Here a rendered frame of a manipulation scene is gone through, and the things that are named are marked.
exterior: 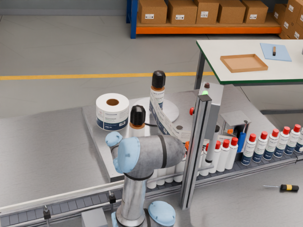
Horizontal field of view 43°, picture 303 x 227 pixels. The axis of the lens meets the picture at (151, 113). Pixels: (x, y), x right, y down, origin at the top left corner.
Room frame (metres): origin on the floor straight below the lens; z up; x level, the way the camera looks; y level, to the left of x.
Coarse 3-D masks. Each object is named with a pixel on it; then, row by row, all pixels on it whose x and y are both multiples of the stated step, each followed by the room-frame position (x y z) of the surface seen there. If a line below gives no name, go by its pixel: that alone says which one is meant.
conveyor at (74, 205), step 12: (288, 156) 1.71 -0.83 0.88; (240, 168) 1.57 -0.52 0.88; (120, 192) 1.32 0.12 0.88; (60, 204) 1.20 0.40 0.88; (72, 204) 1.21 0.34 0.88; (84, 204) 1.22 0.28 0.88; (96, 204) 1.23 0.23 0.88; (12, 216) 1.11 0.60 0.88; (24, 216) 1.12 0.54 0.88; (36, 216) 1.12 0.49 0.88
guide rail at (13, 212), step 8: (200, 168) 1.46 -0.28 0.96; (208, 168) 1.47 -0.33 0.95; (168, 176) 1.38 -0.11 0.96; (176, 176) 1.40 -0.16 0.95; (96, 192) 1.23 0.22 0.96; (104, 192) 1.24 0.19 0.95; (56, 200) 1.16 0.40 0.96; (64, 200) 1.16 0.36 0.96; (72, 200) 1.18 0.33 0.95; (24, 208) 1.10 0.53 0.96; (32, 208) 1.10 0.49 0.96; (0, 216) 1.05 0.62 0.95
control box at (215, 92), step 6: (204, 84) 1.45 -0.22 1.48; (210, 84) 1.46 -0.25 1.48; (216, 84) 1.46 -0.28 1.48; (204, 90) 1.40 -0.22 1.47; (210, 90) 1.41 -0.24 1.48; (216, 90) 1.41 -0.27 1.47; (222, 90) 1.42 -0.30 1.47; (210, 96) 1.36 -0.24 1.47; (216, 96) 1.36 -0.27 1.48; (216, 102) 1.32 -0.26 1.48; (216, 108) 1.30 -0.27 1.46; (210, 114) 1.30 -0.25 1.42; (216, 114) 1.30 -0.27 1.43; (210, 120) 1.30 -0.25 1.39; (216, 120) 1.30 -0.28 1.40; (210, 126) 1.30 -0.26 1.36; (210, 132) 1.30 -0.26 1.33; (204, 138) 1.30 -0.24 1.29; (210, 138) 1.30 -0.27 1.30
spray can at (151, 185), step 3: (156, 171) 1.36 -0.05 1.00; (153, 174) 1.36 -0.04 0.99; (156, 174) 1.37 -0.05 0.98; (150, 177) 1.36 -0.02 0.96; (153, 177) 1.36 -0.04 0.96; (147, 183) 1.36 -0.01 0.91; (150, 183) 1.36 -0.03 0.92; (153, 183) 1.36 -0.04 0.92; (147, 186) 1.36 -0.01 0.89; (150, 186) 1.36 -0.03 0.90; (153, 186) 1.36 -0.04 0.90
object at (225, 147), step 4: (224, 140) 1.56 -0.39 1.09; (228, 140) 1.56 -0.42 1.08; (224, 144) 1.54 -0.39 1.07; (228, 144) 1.54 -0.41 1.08; (224, 148) 1.54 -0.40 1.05; (228, 148) 1.54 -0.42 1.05; (220, 152) 1.54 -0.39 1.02; (224, 152) 1.53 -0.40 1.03; (228, 152) 1.53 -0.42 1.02; (220, 156) 1.53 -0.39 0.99; (224, 156) 1.53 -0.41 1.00; (220, 160) 1.53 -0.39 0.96; (224, 160) 1.53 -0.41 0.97; (220, 164) 1.53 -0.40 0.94; (224, 164) 1.53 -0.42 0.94; (216, 168) 1.54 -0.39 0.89; (220, 168) 1.53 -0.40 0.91; (224, 168) 1.54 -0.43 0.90; (220, 172) 1.53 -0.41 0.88
